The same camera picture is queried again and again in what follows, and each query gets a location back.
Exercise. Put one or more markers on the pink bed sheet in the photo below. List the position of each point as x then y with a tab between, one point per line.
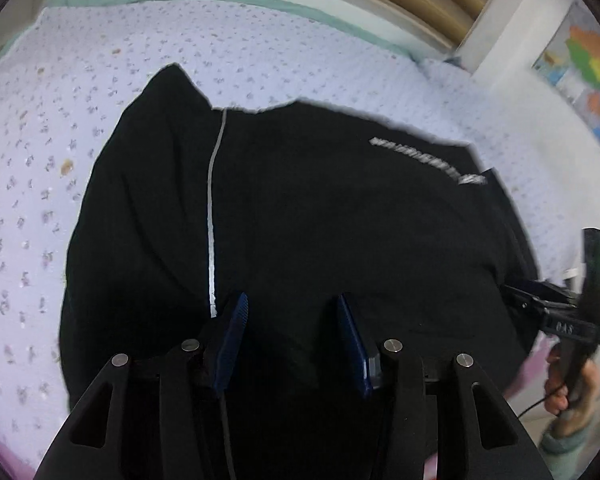
530	375

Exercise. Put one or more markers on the person's right hand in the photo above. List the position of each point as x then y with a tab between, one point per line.
557	402

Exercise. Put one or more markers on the colourful wall map poster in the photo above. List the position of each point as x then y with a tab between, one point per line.
590	70

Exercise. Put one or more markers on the white post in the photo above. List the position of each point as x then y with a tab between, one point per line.
515	15

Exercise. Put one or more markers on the black hooded jacket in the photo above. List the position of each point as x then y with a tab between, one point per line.
305	210

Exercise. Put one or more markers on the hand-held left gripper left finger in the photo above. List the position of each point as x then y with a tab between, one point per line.
234	335

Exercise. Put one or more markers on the floral quilted bed cover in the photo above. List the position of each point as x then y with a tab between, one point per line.
55	110

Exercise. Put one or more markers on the person's right forearm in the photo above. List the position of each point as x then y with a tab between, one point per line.
565	455

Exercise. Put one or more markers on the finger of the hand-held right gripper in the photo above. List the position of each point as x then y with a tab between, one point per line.
530	297

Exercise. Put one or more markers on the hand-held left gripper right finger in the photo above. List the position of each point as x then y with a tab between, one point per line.
355	340

